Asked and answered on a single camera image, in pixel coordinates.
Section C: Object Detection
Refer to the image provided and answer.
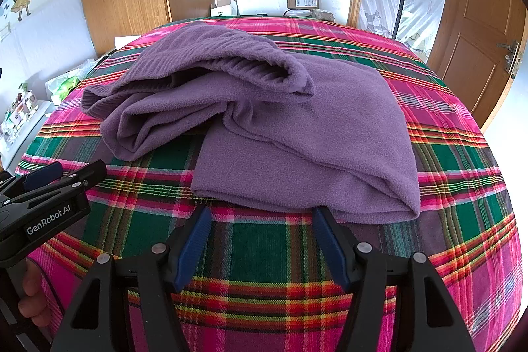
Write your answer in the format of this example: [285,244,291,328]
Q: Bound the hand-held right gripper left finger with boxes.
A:
[51,206,213,352]

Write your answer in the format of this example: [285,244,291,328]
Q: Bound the plaid bed sheet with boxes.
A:
[14,16,526,352]

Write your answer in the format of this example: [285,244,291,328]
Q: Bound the metal door handle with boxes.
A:
[497,41,522,80]

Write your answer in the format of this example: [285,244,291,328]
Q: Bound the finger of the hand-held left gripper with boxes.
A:
[25,159,107,198]
[22,161,63,191]

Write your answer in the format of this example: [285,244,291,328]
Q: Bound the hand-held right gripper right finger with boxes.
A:
[311,207,475,352]

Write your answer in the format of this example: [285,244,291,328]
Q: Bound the grey parcel bag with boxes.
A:
[284,8,335,21]

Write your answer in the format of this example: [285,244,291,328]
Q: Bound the white box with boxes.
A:
[210,0,240,18]

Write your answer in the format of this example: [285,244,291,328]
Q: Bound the wooden door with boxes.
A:
[427,0,528,132]

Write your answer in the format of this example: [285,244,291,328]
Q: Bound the purple fleece pants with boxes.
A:
[81,22,421,224]

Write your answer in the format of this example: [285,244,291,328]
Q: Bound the green tissue pack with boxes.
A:
[45,76,81,105]

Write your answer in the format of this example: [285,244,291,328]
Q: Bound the person's left hand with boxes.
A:
[20,257,53,329]

